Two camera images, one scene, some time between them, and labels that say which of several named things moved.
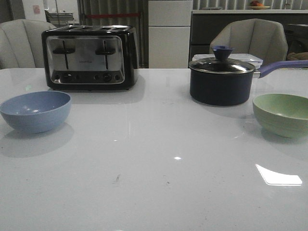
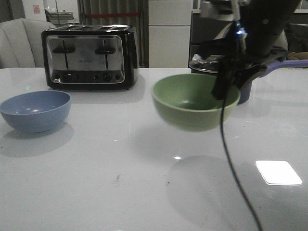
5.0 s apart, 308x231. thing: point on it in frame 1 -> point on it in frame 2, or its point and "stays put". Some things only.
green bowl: x=282 y=114 -> x=186 y=101
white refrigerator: x=169 y=23 stays put
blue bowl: x=36 y=112 stays put
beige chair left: x=21 y=44 stays put
